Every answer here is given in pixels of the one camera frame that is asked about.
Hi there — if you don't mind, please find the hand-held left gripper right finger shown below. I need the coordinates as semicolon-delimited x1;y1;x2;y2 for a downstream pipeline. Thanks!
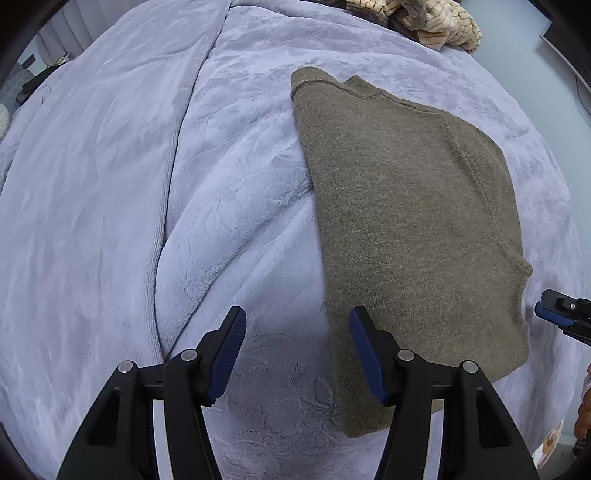
349;305;541;480

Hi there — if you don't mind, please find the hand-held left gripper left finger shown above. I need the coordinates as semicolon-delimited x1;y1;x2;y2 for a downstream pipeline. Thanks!
58;306;247;480

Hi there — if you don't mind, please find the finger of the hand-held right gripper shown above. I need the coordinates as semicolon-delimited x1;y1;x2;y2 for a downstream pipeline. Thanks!
534;288;591;346

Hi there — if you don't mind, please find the brown knit sweater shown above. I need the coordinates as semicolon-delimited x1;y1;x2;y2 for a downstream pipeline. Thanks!
291;67;533;438

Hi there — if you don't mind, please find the printed bed sheet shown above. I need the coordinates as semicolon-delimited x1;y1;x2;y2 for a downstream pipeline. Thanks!
531;418;567;469

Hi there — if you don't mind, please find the lavender embossed blanket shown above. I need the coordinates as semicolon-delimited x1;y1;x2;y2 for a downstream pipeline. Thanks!
154;4;580;480

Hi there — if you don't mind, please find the lavender ribbed-edge blanket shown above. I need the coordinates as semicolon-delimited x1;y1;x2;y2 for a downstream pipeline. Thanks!
0;0;232;476

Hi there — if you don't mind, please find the black monitor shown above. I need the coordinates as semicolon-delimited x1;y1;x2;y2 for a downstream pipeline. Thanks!
539;18;591;97

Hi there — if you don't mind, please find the beige striped plush cloth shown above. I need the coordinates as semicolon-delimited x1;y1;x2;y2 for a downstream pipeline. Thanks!
346;0;482;54

